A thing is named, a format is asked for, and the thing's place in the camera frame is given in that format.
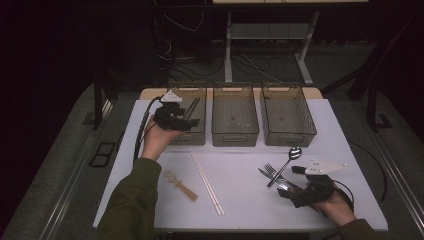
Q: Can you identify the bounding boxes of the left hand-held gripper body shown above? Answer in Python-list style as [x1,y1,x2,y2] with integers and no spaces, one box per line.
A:
[153,89,184,132]

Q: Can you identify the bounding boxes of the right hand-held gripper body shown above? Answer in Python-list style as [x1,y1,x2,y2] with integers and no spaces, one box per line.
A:
[289,159,348,209]

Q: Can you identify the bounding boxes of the smoky transparent plastic bin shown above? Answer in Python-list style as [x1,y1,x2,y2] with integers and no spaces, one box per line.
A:
[168,82,208,147]
[211,81,260,148]
[259,81,318,148]

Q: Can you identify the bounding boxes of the metal spoon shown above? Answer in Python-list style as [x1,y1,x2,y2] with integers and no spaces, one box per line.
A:
[266,146,303,188]

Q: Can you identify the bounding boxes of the metal fork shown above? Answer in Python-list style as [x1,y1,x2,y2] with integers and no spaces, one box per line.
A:
[263,162,296,189]

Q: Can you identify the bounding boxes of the wooden handled table knife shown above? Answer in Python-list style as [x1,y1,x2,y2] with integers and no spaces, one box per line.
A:
[257,167,294,193]

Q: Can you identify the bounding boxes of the white chopstick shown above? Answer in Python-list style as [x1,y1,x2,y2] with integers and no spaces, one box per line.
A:
[189,150,222,216]
[191,150,226,216]

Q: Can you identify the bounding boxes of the amber handled wire utensil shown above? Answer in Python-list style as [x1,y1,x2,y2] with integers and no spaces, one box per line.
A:
[163,170,199,203]

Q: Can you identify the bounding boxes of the person's left hand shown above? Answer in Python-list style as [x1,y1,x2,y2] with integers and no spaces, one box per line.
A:
[140,116,185,162]

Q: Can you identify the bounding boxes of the person's right hand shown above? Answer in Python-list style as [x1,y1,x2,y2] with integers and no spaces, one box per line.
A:
[309,189,358,228]

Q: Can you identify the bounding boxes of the black metal stand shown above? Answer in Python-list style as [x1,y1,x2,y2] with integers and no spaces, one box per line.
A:
[366,66,394,132]
[92,73,104,131]

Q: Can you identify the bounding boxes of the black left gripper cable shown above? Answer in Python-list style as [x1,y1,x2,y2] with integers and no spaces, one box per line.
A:
[133,95,164,162]

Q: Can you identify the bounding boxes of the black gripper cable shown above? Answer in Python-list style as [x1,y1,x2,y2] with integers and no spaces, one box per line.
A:
[133,95,164,162]
[332,179,356,213]

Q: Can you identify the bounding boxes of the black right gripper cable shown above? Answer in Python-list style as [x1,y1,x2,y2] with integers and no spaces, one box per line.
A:
[332,179,356,213]

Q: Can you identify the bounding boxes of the tangled floor cables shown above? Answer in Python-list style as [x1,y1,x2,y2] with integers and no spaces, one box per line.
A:
[154,0,301,84]

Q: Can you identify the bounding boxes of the black floor frame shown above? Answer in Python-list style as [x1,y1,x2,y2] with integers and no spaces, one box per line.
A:
[88,141,117,168]

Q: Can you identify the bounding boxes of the white metal desk frame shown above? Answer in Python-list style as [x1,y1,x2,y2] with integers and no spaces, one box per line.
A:
[212,0,370,86]

